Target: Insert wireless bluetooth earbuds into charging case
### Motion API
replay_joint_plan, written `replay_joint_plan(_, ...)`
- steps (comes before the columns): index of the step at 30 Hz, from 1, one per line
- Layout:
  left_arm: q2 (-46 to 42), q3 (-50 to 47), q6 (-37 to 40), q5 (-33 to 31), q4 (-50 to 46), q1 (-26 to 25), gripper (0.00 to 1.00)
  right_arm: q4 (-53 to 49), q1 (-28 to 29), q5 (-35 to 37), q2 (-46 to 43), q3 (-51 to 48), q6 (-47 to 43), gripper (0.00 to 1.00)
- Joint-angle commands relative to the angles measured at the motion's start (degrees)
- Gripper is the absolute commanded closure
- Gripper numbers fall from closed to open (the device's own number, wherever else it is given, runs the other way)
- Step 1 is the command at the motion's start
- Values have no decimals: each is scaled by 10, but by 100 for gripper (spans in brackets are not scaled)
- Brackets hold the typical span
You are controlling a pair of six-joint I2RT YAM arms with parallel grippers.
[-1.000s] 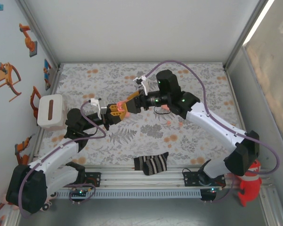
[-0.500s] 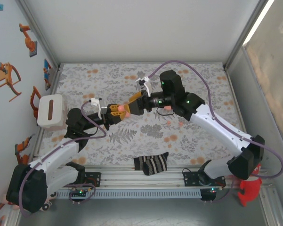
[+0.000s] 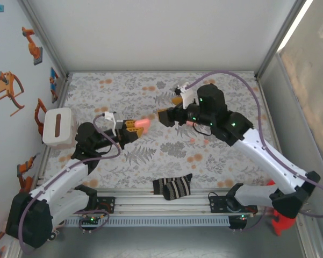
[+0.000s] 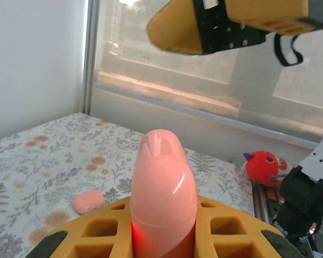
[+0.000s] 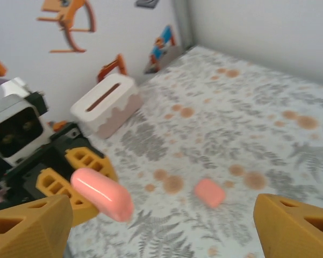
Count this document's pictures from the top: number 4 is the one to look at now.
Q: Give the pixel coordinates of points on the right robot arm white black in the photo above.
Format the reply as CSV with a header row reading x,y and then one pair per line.
x,y
301,193

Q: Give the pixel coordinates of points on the aluminium slotted base frame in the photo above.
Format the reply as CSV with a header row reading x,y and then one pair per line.
x,y
263,199

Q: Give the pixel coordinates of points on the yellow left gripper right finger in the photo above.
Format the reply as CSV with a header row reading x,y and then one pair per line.
x,y
231,231

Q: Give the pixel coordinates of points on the pink earbud charging case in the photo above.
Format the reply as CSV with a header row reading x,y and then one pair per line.
x,y
88,201
161,188

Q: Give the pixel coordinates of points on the grey window panel rail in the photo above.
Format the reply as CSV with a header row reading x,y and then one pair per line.
x,y
177,104

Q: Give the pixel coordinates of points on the floral patterned table mat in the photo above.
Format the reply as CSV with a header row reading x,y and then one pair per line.
x,y
56,150

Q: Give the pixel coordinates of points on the red shark plush toy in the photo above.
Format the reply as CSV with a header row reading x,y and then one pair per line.
x,y
263,166

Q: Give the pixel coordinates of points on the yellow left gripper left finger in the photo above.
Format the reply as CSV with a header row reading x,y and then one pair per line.
x,y
96,231

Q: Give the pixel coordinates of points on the aluminium corner post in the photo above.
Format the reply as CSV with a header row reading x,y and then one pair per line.
x,y
89,53

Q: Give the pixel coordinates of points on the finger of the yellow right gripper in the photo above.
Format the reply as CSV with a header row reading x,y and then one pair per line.
x,y
271,13
174,29

